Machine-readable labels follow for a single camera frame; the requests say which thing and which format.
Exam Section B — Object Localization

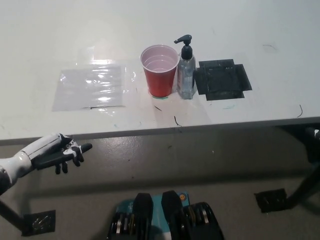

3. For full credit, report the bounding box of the black floor tape patch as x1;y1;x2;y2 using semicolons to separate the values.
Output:
21;209;56;237
253;187;296;213

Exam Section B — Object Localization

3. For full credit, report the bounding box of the clear glossy plastic sheet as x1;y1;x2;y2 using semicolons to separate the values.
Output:
51;59;137;114

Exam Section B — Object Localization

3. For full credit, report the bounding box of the clear soap pump bottle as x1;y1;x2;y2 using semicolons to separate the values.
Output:
174;34;196;100

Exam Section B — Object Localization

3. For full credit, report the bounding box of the black table leg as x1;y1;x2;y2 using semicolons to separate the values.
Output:
287;159;320;204
0;197;26;236

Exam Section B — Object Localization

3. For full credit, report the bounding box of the black tape patch on table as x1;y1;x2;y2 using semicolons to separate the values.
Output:
193;58;252;102

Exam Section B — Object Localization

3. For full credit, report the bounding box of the red plastic cup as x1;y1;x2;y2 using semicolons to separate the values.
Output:
139;44;181;98

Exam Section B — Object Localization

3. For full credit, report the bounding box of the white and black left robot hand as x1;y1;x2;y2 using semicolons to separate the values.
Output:
0;132;93;184

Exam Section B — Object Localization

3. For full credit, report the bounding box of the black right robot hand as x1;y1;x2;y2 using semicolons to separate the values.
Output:
305;126;320;164

